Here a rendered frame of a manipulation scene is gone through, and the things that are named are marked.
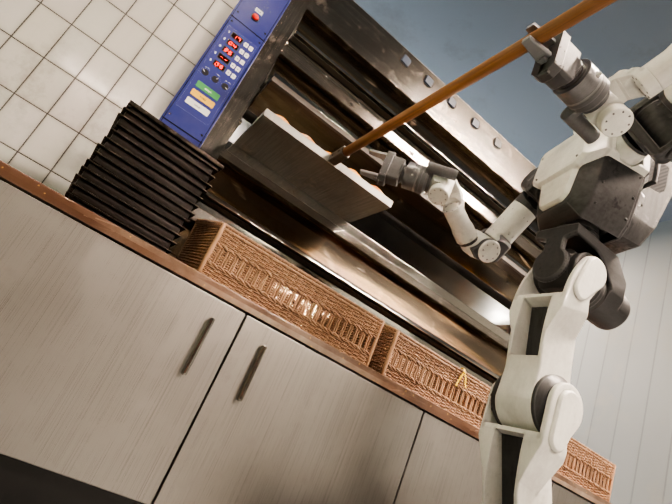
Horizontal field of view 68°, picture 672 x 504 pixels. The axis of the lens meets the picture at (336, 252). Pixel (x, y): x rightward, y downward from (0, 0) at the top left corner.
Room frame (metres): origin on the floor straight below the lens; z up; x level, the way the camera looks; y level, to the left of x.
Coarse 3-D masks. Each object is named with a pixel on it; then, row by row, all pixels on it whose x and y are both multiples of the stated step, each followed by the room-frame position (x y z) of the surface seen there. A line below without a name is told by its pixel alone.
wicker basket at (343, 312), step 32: (224, 224) 1.19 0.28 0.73; (192, 256) 1.36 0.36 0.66; (256, 256) 1.24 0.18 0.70; (256, 288) 1.26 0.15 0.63; (288, 288) 1.29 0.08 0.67; (320, 288) 1.32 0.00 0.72; (288, 320) 1.30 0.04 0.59; (320, 320) 1.77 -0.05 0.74; (352, 320) 1.37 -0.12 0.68; (352, 352) 1.39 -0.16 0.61
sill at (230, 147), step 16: (256, 160) 1.68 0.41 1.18; (272, 176) 1.71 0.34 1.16; (288, 192) 1.75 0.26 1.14; (320, 208) 1.80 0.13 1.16; (336, 224) 1.84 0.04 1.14; (368, 240) 1.91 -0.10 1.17; (384, 256) 1.95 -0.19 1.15; (416, 272) 2.02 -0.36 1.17; (432, 288) 2.06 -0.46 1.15; (464, 304) 2.14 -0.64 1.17; (480, 320) 2.19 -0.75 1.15
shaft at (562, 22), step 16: (592, 0) 0.61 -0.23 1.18; (608, 0) 0.59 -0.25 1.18; (560, 16) 0.66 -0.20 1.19; (576, 16) 0.64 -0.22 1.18; (544, 32) 0.70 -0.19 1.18; (560, 32) 0.69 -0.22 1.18; (512, 48) 0.77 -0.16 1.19; (480, 64) 0.85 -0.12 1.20; (496, 64) 0.82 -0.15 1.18; (464, 80) 0.90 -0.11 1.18; (432, 96) 0.99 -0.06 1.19; (448, 96) 0.96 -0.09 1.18; (416, 112) 1.06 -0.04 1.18; (384, 128) 1.19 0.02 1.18; (352, 144) 1.34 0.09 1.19
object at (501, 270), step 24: (264, 96) 1.58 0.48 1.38; (288, 96) 1.54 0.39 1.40; (288, 120) 1.65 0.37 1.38; (312, 120) 1.61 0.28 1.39; (336, 144) 1.69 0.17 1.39; (360, 168) 1.77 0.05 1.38; (384, 192) 1.86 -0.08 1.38; (408, 192) 1.81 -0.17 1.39; (408, 216) 1.95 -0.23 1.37; (432, 216) 1.90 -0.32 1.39; (432, 240) 2.05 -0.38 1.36; (480, 264) 2.10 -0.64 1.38; (504, 264) 2.04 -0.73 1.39; (504, 288) 2.22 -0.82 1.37
